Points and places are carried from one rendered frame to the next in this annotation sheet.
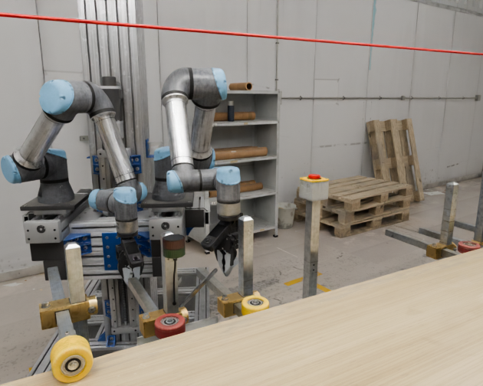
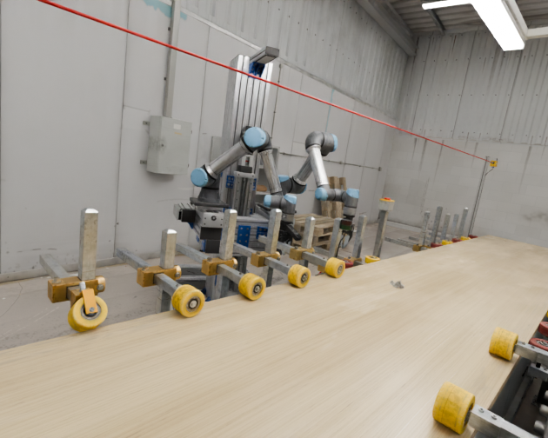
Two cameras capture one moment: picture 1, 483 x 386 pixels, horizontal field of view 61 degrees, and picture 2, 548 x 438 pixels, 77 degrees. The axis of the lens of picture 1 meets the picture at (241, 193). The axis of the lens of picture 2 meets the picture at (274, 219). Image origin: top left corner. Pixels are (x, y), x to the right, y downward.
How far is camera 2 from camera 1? 1.25 m
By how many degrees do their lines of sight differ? 18
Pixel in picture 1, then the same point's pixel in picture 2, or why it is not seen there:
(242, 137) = not seen: hidden behind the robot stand
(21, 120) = (100, 142)
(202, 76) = (328, 137)
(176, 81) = (317, 138)
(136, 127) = (257, 160)
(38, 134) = (231, 157)
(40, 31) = (125, 75)
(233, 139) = not seen: hidden behind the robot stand
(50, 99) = (254, 138)
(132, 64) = (262, 121)
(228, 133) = not seen: hidden behind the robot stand
